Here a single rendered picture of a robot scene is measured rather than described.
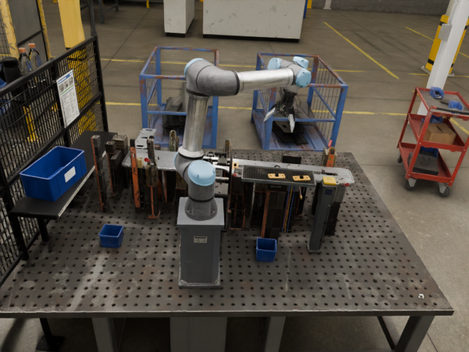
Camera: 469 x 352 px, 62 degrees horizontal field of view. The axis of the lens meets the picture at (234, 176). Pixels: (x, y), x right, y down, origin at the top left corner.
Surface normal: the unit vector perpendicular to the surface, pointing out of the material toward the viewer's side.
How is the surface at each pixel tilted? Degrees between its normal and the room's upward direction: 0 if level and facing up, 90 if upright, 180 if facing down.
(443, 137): 90
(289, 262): 0
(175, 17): 90
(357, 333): 0
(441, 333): 0
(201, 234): 90
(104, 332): 90
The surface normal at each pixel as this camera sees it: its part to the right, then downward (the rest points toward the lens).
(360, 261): 0.07, -0.85
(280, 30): 0.07, 0.53
